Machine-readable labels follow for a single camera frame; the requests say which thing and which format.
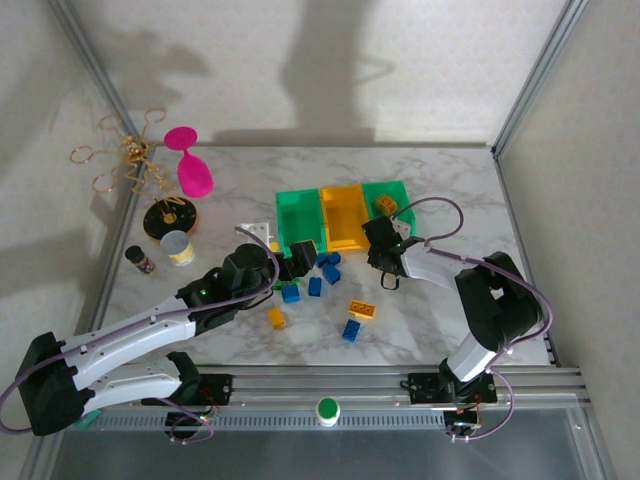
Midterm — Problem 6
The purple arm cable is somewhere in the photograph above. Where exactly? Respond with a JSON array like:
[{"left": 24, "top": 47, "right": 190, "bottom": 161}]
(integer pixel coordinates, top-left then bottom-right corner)
[
  {"left": 392, "top": 197, "right": 555, "bottom": 444},
  {"left": 0, "top": 227, "right": 281, "bottom": 446}
]

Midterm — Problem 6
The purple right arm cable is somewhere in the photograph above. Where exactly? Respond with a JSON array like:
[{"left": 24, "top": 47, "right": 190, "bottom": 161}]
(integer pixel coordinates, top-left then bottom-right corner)
[{"left": 392, "top": 197, "right": 555, "bottom": 444}]

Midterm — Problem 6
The white yellow can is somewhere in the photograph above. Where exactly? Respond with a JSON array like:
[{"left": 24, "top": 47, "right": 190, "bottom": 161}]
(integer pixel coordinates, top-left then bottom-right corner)
[{"left": 159, "top": 229, "right": 196, "bottom": 268}]

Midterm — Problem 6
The perforated metal cable duct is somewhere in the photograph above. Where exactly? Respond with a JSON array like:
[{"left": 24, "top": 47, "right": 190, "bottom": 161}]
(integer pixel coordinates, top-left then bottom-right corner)
[{"left": 99, "top": 412, "right": 449, "bottom": 432}]

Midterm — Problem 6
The green push button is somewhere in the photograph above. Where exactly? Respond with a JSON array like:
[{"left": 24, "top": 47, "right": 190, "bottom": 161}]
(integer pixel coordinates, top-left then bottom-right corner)
[{"left": 315, "top": 397, "right": 342, "bottom": 429}]

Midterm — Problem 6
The small black bottle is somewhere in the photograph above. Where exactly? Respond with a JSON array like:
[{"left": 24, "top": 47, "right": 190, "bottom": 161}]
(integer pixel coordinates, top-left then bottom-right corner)
[{"left": 124, "top": 244, "right": 157, "bottom": 276}]

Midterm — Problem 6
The gold wire rack black base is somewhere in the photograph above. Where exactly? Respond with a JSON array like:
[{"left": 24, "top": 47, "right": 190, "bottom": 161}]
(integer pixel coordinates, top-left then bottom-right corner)
[{"left": 69, "top": 107, "right": 201, "bottom": 245}]

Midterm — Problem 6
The aluminium frame side rail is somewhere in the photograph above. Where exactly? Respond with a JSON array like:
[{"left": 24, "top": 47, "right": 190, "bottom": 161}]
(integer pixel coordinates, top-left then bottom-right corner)
[
  {"left": 59, "top": 144, "right": 151, "bottom": 371},
  {"left": 492, "top": 149, "right": 564, "bottom": 369}
]

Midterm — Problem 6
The yellow plastic bin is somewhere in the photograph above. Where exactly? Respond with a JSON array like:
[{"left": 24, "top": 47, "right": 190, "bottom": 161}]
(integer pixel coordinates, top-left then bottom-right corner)
[{"left": 319, "top": 184, "right": 374, "bottom": 253}]

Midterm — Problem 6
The pink wine glass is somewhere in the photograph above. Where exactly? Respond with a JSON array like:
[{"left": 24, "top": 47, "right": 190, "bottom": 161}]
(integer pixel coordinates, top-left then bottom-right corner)
[{"left": 163, "top": 125, "right": 215, "bottom": 199}]

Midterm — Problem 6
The aluminium frame post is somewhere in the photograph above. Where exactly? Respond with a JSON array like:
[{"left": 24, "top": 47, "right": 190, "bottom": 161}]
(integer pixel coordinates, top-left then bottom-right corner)
[
  {"left": 492, "top": 0, "right": 589, "bottom": 156},
  {"left": 48, "top": 0, "right": 151, "bottom": 151}
]

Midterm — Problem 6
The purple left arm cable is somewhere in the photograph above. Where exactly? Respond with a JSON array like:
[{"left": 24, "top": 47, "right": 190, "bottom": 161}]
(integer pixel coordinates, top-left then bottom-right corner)
[{"left": 0, "top": 227, "right": 281, "bottom": 446}]

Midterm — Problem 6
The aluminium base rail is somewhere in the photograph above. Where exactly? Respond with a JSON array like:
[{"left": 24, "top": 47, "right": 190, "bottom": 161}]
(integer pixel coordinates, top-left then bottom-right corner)
[{"left": 59, "top": 367, "right": 586, "bottom": 414}]

